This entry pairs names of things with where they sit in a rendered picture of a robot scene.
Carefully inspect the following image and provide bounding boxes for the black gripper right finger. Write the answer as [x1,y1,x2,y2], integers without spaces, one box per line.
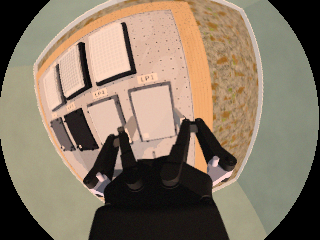
[160,108,237,186]

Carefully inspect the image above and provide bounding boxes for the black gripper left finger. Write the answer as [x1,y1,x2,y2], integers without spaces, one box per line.
[83,116,143,197]

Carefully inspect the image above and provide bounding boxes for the dark grey rectangular plate with black pegs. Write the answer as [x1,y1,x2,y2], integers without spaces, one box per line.
[50,117,76,152]

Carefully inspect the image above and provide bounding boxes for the beige wedge-shaped block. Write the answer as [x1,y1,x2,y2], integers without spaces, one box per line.
[112,151,156,180]

